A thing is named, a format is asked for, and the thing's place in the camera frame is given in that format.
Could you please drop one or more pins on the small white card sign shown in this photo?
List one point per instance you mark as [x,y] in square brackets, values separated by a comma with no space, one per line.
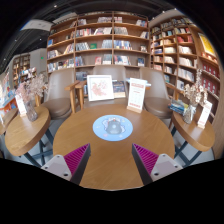
[21,105]
[204,115]

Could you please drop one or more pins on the small distant bookshelf unit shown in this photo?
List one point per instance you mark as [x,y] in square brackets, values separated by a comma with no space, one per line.
[21,66]

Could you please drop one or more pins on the glass vase with pale flowers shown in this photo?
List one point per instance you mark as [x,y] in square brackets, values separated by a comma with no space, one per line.
[188,113]

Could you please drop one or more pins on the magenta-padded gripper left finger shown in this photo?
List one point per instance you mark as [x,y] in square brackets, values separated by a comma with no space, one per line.
[60,165]

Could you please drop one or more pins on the white red sign stand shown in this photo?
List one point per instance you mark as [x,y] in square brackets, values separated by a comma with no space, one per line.
[137,93]

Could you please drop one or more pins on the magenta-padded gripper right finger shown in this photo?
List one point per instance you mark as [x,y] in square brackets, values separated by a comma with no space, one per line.
[165,165]

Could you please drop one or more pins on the round light blue mouse pad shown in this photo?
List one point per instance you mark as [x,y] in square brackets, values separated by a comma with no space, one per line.
[98,128]

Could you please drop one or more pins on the wide wooden bookshelf unit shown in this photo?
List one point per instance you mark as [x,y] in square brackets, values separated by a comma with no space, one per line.
[100,40]

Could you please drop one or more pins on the glass vase with pink flowers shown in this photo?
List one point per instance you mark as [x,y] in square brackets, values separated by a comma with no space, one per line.
[31,113]

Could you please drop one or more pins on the white framed flower picture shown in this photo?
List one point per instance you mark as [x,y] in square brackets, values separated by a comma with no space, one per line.
[100,87]

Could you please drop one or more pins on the grey computer mouse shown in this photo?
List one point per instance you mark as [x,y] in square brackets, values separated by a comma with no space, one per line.
[113,127]

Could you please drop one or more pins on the stack of books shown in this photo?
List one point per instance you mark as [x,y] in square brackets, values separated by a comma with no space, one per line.
[176,106]

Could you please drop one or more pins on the dark book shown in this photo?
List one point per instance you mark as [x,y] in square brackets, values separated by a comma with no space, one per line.
[119,88]

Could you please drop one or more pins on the brown padded wooden armchair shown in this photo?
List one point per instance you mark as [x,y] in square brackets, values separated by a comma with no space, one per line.
[156,100]
[110,70]
[60,96]

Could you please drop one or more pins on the curved wooden bookshelf unit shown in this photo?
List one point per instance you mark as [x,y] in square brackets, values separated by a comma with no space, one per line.
[180,50]

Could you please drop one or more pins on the round wooden side table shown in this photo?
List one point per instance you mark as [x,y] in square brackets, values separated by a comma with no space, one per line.
[195,136]
[26,133]

